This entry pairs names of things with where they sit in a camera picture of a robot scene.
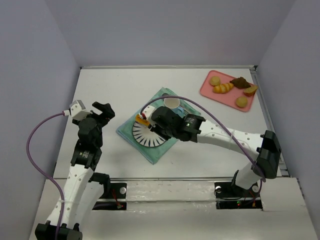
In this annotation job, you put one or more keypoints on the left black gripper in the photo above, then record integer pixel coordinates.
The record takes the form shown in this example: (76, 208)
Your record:
(99, 114)

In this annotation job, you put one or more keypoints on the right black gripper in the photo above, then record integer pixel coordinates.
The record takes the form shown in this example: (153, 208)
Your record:
(155, 122)

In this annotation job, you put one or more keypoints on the orange ring bread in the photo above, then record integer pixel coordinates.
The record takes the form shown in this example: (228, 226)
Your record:
(139, 119)

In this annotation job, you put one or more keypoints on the metal tongs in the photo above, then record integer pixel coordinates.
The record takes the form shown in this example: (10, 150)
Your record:
(151, 127)

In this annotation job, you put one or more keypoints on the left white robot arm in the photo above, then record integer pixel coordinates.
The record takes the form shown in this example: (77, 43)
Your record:
(83, 186)

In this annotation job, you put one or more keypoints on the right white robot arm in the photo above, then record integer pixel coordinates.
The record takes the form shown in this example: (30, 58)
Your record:
(262, 150)

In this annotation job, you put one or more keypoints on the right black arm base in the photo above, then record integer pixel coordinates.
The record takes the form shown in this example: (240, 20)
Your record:
(232, 197)

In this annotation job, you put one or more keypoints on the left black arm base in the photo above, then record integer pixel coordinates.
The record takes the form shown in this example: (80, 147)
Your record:
(114, 199)

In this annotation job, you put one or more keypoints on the striped long bread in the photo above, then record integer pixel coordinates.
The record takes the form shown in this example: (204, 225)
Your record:
(223, 88)

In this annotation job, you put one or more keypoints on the dark chocolate bread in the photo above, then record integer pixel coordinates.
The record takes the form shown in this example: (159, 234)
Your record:
(240, 83)

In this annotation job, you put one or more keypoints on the light blue mug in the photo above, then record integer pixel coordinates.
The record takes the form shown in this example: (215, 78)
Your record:
(174, 105)

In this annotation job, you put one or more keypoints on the white blue striped plate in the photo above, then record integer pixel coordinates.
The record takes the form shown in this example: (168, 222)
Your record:
(143, 136)

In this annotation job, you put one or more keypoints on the metal spoon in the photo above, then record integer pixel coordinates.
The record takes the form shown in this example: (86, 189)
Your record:
(166, 95)

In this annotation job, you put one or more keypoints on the green cloth mat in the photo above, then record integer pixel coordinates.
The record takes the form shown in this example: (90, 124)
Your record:
(152, 154)

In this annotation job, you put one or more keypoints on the round bun back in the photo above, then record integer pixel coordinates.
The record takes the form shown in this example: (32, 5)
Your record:
(215, 81)

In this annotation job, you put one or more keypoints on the round bun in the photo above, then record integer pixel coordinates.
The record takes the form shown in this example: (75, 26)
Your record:
(215, 81)
(241, 102)

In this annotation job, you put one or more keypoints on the pink tray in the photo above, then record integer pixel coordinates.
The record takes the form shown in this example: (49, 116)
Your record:
(228, 99)

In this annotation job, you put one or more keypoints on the round bun front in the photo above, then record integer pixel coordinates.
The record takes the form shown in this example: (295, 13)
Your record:
(241, 102)

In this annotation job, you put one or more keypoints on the sliced baguette piece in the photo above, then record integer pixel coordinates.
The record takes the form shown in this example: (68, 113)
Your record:
(250, 91)

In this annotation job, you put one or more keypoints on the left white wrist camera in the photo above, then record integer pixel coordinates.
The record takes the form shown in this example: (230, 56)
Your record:
(78, 110)

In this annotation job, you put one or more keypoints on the metal table rail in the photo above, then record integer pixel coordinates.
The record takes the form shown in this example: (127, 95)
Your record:
(250, 67)

